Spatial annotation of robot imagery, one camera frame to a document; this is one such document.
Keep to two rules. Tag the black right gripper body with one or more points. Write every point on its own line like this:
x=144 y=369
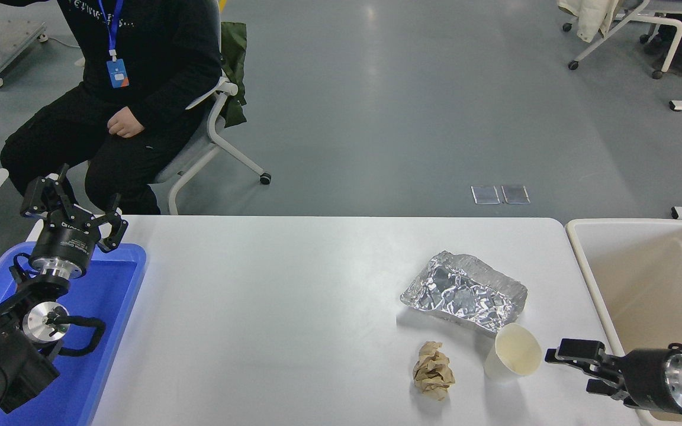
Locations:
x=646 y=378

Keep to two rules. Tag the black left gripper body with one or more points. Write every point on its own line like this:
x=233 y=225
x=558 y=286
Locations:
x=68 y=245

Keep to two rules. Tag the white paper cup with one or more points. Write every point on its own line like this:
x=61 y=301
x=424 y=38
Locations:
x=515 y=352

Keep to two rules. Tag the foil tray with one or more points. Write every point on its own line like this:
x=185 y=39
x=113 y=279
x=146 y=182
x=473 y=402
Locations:
x=465 y=293

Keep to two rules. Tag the tan paper ball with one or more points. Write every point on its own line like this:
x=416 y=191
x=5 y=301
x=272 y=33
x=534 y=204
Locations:
x=433 y=371

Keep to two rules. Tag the person's left hand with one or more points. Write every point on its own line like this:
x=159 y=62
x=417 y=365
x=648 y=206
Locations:
x=125 y=124

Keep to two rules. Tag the blue plastic tray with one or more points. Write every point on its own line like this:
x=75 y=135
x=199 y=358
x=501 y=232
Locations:
x=110 y=307

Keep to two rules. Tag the large pale plastic bin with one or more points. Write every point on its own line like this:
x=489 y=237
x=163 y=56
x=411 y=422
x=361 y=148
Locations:
x=643 y=278

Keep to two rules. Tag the grey wheeled platform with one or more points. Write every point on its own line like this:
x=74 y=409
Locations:
x=15 y=35

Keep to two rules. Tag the metal floor plate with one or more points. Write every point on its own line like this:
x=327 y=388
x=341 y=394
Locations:
x=485 y=194
x=515 y=194

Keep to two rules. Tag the grey white office chair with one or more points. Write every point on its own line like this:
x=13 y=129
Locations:
x=222 y=89

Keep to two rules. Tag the dark green jacket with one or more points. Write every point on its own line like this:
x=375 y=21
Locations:
x=234 y=71

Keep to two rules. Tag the cream jacket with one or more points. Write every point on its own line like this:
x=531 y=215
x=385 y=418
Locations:
x=592 y=18

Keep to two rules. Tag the white frame wheeled chair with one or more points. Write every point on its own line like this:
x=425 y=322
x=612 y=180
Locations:
x=672 y=6

